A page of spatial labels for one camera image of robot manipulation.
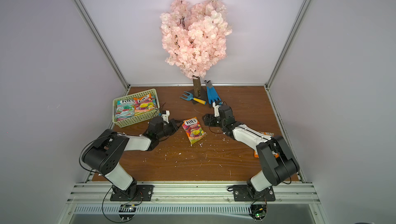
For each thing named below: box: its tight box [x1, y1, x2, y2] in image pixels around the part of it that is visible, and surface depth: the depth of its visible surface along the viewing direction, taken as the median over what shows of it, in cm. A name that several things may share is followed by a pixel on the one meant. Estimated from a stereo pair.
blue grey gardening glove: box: [204, 80, 222, 108], surface depth 113 cm
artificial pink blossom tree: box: [160, 0, 233, 99], surface depth 70 cm
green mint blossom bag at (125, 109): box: [114, 99, 135, 122], surface depth 99 cm
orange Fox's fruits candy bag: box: [182, 116, 208, 145], surface depth 93 cm
